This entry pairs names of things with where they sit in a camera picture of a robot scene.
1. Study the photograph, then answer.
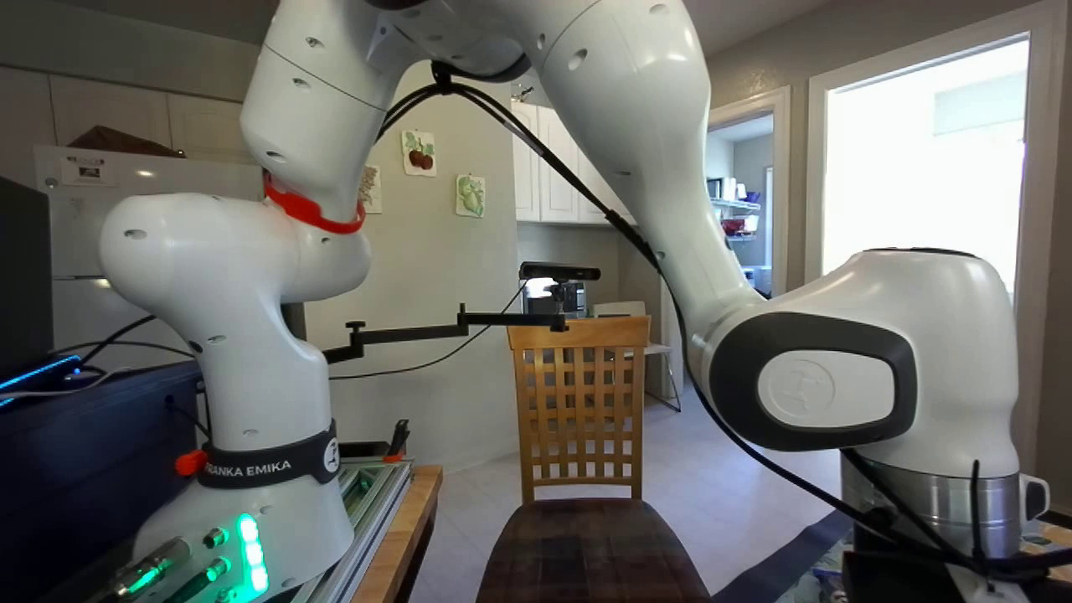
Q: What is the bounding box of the metal robot mounting plate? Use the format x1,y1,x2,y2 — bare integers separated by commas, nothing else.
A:
300,455,417,603

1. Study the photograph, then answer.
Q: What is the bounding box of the apple wall picture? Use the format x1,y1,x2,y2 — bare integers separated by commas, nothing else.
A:
398,128,442,182

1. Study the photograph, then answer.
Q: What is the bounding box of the black monitor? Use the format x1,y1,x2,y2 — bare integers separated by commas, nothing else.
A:
0,174,59,381

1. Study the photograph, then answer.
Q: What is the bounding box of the dark blue storage box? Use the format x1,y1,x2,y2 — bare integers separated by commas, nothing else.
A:
0,354,213,603

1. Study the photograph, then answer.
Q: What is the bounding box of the brown box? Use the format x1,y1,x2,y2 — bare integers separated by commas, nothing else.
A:
69,120,175,162

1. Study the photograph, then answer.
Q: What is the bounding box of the green wall picture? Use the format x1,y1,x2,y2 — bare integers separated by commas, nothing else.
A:
449,170,491,220

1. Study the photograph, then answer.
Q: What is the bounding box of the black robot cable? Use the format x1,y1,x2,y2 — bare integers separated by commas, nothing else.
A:
380,60,1072,584

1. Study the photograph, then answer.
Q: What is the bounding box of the black orange bar clamp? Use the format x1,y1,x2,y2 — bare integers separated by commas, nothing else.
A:
380,415,417,466
167,447,216,483

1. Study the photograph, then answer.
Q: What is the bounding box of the wooden lattice back chair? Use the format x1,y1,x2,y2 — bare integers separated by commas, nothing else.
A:
503,315,655,507

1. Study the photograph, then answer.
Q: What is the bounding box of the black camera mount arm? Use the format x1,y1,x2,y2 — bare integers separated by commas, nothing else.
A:
319,297,570,368

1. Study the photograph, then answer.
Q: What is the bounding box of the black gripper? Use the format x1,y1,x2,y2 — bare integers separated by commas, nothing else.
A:
844,546,976,603

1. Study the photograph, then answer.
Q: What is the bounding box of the black stereo camera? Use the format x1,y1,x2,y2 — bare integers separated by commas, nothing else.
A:
516,258,605,287

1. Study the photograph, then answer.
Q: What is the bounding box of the lemon print tablecloth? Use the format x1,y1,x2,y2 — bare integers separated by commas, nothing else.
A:
782,517,1072,603

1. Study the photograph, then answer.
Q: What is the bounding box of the white wall cabinet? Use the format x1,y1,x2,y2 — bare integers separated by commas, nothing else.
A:
509,96,641,227

